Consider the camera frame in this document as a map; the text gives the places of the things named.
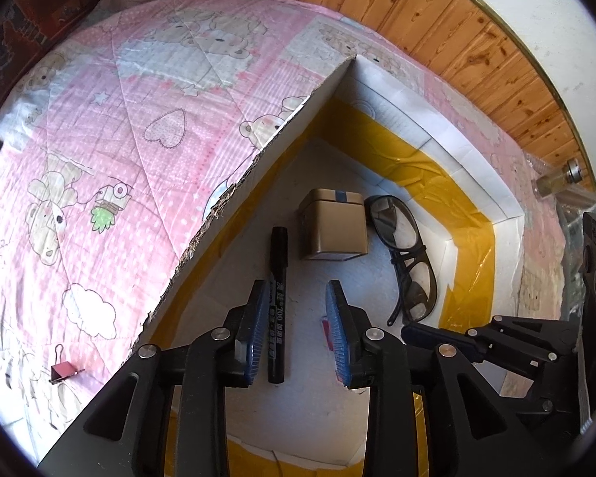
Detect glass jar metal lid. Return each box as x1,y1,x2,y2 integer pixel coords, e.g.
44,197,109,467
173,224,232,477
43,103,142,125
534,158,584,198

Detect wooden wall panelling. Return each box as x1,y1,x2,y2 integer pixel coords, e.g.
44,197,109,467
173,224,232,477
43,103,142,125
241,0,596,194

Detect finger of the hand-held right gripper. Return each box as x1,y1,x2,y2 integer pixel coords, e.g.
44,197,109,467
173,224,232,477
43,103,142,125
401,323,552,411
469,315,579,359

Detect red staple box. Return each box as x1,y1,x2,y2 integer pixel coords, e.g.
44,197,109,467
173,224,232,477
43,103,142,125
319,315,335,353

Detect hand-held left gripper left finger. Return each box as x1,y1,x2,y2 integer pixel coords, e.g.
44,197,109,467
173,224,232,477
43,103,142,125
37,279,269,477

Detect dark red robot toy box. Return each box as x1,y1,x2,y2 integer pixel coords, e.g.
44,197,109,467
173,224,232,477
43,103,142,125
0,0,115,130

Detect pink printed blanket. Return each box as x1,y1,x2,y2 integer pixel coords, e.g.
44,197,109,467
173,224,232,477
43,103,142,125
0,0,584,438

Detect gold tin box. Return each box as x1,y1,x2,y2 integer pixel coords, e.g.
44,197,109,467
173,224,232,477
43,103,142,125
298,188,368,262

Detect white cardboard box yellow tape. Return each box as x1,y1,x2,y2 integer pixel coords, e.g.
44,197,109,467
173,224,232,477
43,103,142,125
129,54,527,477

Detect pink binder clip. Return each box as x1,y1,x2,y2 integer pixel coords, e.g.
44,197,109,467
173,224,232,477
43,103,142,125
50,344,85,384

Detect black frame glasses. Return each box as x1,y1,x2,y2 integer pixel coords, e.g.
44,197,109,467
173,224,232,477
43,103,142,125
365,195,438,328

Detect black marker pen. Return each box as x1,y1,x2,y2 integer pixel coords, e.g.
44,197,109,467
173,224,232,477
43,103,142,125
267,227,290,384

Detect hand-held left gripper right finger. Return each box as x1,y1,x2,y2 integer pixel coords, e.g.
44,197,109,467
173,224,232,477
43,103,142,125
325,279,562,477

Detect clear plastic bag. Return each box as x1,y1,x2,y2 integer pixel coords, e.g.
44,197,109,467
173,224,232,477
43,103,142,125
556,189,596,319

